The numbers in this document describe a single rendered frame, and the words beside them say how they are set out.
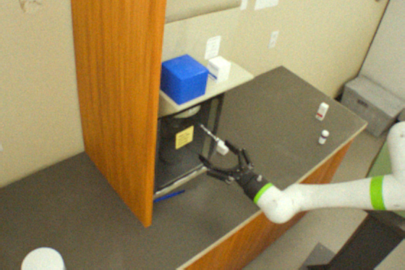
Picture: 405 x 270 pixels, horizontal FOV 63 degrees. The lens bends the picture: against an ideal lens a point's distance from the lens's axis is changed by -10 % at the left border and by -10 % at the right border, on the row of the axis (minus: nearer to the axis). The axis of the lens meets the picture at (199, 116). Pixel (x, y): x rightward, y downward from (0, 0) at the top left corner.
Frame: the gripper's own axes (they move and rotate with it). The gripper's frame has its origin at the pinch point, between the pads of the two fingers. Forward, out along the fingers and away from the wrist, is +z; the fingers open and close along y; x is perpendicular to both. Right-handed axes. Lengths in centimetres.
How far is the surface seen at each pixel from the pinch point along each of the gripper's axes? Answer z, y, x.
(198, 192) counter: -1.8, 6.6, 20.4
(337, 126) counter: -14, -88, 20
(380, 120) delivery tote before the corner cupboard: -7, -241, 94
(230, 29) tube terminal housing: 5.7, -2.0, -49.2
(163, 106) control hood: 0.8, 26.7, -33.1
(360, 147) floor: -8, -213, 114
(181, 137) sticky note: 4.5, 14.4, -10.7
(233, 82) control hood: -4.6, 3.8, -36.6
